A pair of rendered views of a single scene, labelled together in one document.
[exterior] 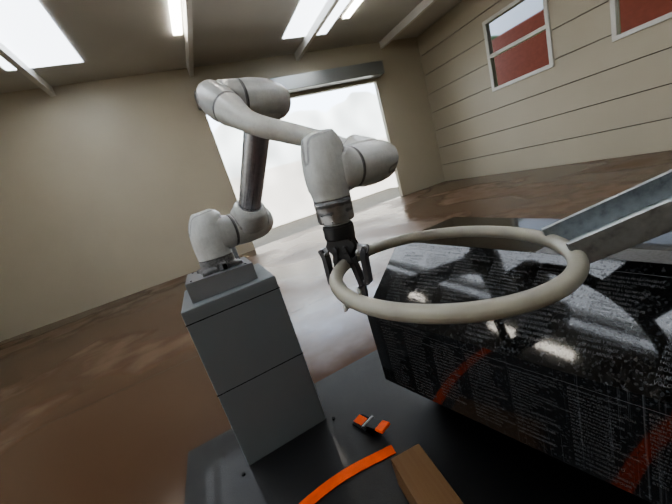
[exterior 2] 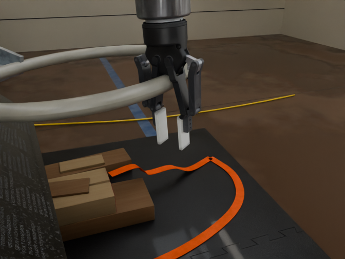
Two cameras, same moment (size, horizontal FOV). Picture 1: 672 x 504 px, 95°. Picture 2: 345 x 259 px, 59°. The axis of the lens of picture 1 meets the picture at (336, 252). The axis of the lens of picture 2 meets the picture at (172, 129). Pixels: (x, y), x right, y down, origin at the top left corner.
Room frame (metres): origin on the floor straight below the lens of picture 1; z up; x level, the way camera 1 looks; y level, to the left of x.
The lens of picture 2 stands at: (1.27, 0.00, 1.09)
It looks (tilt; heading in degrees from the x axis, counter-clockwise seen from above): 27 degrees down; 181
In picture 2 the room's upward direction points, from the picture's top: straight up
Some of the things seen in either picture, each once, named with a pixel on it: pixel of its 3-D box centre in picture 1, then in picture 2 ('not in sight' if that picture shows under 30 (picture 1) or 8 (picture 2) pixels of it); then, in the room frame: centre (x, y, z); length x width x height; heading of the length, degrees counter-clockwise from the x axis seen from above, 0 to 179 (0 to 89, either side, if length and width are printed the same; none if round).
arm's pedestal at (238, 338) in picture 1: (254, 355); not in sight; (1.42, 0.54, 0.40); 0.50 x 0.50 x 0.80; 21
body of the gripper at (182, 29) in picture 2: (341, 240); (166, 47); (0.74, -0.02, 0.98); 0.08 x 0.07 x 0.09; 58
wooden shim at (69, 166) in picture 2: not in sight; (81, 163); (-0.23, -0.57, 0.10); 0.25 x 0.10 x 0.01; 114
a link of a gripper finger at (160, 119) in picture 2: not in sight; (161, 126); (0.73, -0.03, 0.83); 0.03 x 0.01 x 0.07; 148
